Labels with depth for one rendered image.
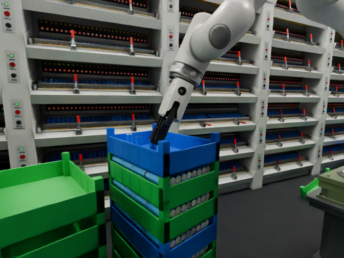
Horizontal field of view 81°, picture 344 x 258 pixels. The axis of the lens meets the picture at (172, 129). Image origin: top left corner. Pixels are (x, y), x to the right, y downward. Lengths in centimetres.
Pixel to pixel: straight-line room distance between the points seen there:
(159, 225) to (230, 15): 48
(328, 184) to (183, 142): 56
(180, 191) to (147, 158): 11
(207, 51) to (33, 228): 47
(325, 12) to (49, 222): 91
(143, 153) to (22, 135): 68
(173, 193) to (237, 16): 40
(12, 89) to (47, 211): 69
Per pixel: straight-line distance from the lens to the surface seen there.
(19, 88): 106
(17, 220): 47
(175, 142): 70
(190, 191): 52
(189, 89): 48
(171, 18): 121
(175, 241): 57
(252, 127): 151
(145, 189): 52
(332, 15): 86
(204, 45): 44
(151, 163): 48
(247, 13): 50
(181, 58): 50
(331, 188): 96
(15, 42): 109
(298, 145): 192
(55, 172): 76
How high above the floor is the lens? 65
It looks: 8 degrees down
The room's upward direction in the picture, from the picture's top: straight up
